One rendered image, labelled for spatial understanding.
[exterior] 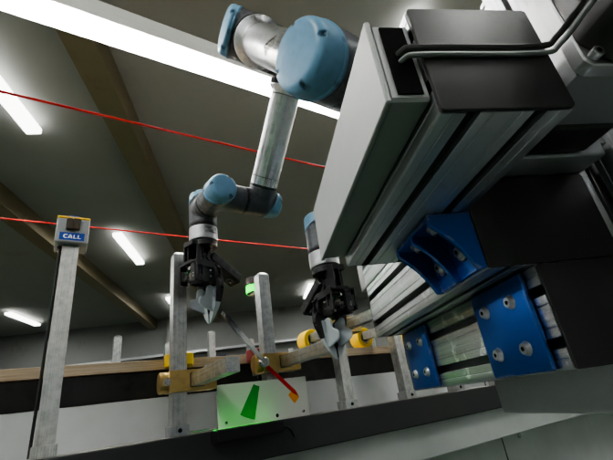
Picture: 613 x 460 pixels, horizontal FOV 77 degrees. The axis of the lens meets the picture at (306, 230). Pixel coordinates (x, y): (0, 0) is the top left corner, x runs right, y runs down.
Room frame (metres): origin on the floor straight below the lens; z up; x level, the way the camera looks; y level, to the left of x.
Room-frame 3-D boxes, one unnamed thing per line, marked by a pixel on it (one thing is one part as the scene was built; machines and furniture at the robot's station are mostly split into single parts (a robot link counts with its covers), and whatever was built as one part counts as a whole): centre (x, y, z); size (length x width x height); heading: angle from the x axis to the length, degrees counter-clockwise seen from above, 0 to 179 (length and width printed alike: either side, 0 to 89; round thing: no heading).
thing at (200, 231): (0.94, 0.28, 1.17); 0.08 x 0.08 x 0.05
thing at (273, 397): (1.09, 0.17, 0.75); 0.26 x 0.01 x 0.10; 124
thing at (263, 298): (1.13, 0.16, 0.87); 0.04 x 0.04 x 0.48; 34
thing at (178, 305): (0.99, 0.37, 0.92); 0.04 x 0.04 x 0.48; 34
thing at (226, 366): (0.97, 0.31, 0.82); 0.44 x 0.03 x 0.04; 34
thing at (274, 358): (1.14, 0.14, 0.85); 0.14 x 0.06 x 0.05; 124
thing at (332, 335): (0.90, -0.02, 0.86); 0.06 x 0.03 x 0.09; 34
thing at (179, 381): (1.00, 0.35, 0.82); 0.14 x 0.06 x 0.05; 124
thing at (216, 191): (0.87, 0.21, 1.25); 0.11 x 0.11 x 0.08; 36
